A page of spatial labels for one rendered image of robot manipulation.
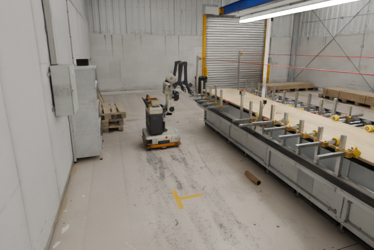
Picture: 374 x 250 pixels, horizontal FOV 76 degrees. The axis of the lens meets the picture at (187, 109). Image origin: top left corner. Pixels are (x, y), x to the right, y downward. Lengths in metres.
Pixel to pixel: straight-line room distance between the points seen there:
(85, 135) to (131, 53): 6.62
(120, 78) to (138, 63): 0.99
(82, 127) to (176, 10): 7.73
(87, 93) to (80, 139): 0.77
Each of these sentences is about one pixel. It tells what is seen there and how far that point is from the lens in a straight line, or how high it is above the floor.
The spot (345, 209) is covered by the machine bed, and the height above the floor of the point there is 0.29.
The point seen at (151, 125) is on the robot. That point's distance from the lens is 4.45.
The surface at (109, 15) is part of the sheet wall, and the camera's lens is 10.52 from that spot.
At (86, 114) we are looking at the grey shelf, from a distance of 4.21.
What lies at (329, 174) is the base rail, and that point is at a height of 0.70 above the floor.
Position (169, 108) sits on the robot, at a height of 0.75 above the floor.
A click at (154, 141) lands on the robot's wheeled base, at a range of 4.53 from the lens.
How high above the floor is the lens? 1.84
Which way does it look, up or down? 14 degrees down
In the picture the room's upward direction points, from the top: straight up
